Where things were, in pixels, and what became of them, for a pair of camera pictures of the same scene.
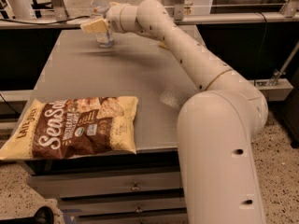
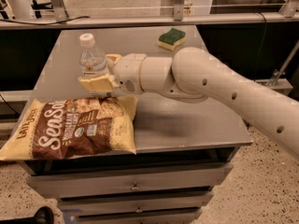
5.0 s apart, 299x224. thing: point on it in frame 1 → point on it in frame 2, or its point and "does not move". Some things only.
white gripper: x=113 y=20 → x=127 y=73
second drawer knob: x=138 y=210 does not move
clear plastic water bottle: x=97 y=8 → x=92 y=63
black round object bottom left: x=43 y=216 does not move
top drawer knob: x=135 y=188 does not move
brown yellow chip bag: x=74 y=127 does not move
